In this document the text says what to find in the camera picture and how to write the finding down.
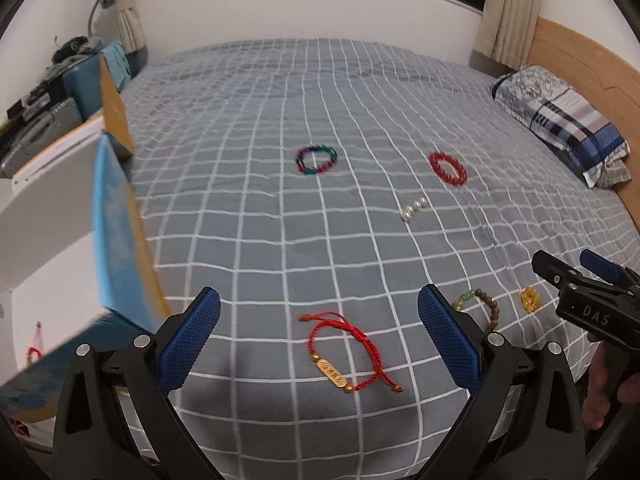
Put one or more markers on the pile of dark clutter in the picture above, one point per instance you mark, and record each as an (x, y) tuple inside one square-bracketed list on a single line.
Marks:
[(75, 47)]

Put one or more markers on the white and blue cardboard box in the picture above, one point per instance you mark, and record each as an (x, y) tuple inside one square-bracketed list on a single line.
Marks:
[(60, 240)]

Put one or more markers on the grey checked bedsheet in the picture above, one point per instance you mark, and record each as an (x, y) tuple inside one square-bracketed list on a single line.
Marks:
[(310, 240)]

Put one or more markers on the beige curtain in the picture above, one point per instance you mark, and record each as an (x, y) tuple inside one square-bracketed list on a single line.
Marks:
[(131, 5), (510, 10)]

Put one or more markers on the person's right hand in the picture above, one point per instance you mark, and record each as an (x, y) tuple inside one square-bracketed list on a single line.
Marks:
[(599, 385)]

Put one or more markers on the grey suitcase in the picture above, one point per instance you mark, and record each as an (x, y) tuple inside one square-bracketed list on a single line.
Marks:
[(40, 135)]

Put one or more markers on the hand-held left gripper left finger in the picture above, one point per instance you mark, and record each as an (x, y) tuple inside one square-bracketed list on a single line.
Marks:
[(192, 340)]

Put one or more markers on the teal cloth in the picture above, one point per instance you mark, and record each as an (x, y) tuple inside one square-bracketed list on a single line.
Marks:
[(117, 62)]

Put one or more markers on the teal suitcase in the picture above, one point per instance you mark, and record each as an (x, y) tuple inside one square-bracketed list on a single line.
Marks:
[(82, 87)]

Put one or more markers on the wooden headboard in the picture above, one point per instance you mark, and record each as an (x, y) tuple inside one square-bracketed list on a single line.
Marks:
[(590, 60)]

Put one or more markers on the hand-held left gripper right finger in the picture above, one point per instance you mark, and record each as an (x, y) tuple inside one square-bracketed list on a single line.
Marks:
[(447, 340)]

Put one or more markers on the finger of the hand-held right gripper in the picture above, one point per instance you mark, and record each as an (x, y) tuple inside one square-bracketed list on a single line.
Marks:
[(552, 267), (602, 265)]

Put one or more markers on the blue plaid pillow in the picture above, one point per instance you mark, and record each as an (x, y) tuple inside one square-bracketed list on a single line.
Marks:
[(560, 115)]

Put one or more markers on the stack of dark boxes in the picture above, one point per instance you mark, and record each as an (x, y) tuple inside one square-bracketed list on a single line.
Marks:
[(35, 100)]

